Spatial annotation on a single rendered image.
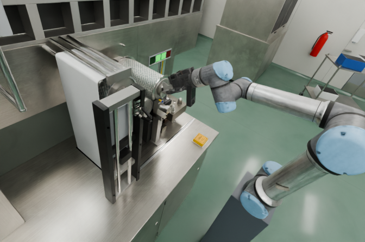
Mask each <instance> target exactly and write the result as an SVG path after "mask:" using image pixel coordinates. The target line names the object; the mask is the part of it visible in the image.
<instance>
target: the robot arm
mask: <svg viewBox="0 0 365 242"><path fill-rule="evenodd" d="M232 77H233V69H232V66H231V64H230V63H229V62H228V61H225V60H223V61H220V62H215V63H213V64H210V65H208V66H205V67H201V68H198V69H194V67H190V68H187V69H183V70H179V71H178V72H176V73H173V74H171V75H170V76H168V84H169V85H168V84H166V83H165V82H163V83H162V85H163V91H162V93H164V94H173V93H179V92H182V91H184V90H186V106H188V107H191V106H192V105H193V104H194V103H195V102H196V87H203V86H207V85H210V88H211V92H212V95H213V98H214V101H215V105H216V107H217V110H218V112H220V113H227V112H231V111H233V110H234V109H235V108H236V102H235V101H236V100H238V99H239V98H243V99H246V100H250V101H253V102H255V103H258V104H261V105H264V106H268V107H271V108H273V109H276V110H279V111H282V112H285V113H288V114H291V115H294V116H297V117H299V118H302V119H306V120H309V121H311V122H314V123H316V125H317V126H318V127H319V128H322V129H324V130H323V131H322V132H320V133H319V134H318V135H316V136H315V137H313V138H312V139H311V140H309V141H308V142H307V145H306V148H307V149H306V150H305V151H303V152H302V153H301V154H299V155H298V156H296V157H295V158H294V159H292V160H290V161H289V162H288V163H286V164H285V165H283V166H282V165H280V164H278V163H276V162H274V161H267V162H265V163H264V164H263V165H262V167H261V169H260V170H259V171H258V173H257V174H256V175H255V177H254V178H253V179H250V180H248V181H247V182H246V183H245V184H244V186H243V192H242V194H241V196H240V201H241V204H242V206H243V207H244V208H245V209H246V211H247V212H249V213H250V214H251V215H252V216H254V217H256V218H259V219H264V218H266V216H268V213H269V211H270V210H271V209H273V208H275V207H277V206H279V205H281V203H282V201H283V198H284V197H286V196H288V195H290V194H292V193H294V192H296V191H298V190H300V189H301V188H303V187H305V186H307V185H309V184H311V183H312V182H314V181H317V180H319V179H321V178H322V177H324V176H326V175H328V174H331V175H335V176H340V175H343V174H347V175H358V174H362V173H364V172H365V112H364V111H362V110H360V109H357V108H354V107H352V106H348V105H345V104H341V103H337V102H335V101H331V100H329V101H326V102H323V101H319V100H315V99H311V98H308V97H303V96H301V95H297V94H293V93H289V92H286V91H282V90H278V89H276V88H271V87H268V86H264V85H260V84H256V83H253V82H252V81H251V80H250V79H249V78H247V77H242V78H238V79H236V80H235V81H233V82H231V83H229V80H230V79H231V78H232Z"/></svg>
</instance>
